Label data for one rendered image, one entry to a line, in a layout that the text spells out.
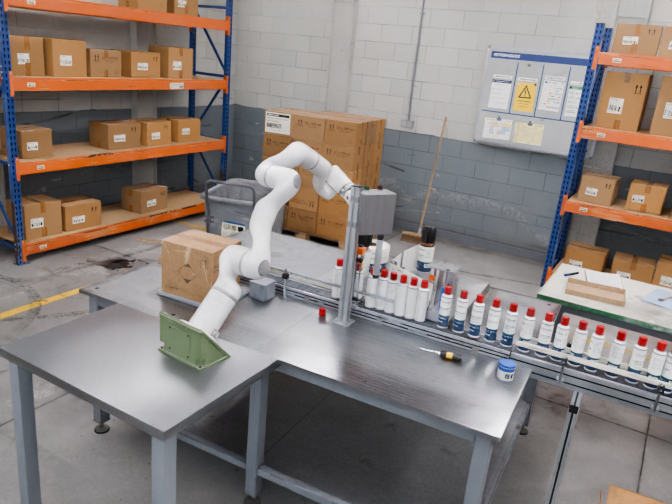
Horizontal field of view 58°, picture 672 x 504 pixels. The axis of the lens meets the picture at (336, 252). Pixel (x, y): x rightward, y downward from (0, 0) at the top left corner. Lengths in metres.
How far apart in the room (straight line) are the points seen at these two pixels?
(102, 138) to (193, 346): 4.34
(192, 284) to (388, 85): 5.10
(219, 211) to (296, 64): 3.51
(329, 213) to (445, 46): 2.37
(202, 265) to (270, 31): 5.96
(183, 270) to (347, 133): 3.56
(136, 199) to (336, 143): 2.25
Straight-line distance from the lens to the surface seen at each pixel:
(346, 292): 2.85
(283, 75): 8.43
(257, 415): 2.80
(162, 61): 6.96
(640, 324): 3.79
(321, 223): 6.51
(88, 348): 2.68
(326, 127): 6.33
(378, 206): 2.73
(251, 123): 8.78
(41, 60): 6.02
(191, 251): 2.94
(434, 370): 2.62
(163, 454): 2.23
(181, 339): 2.49
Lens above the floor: 2.06
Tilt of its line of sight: 18 degrees down
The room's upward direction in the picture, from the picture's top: 6 degrees clockwise
